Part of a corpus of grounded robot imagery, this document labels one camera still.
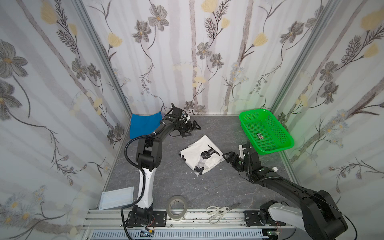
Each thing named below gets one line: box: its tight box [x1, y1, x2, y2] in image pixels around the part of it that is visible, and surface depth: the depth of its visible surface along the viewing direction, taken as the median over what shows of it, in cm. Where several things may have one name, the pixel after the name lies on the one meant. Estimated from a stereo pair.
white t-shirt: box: [179, 135, 225, 177], surface depth 95 cm
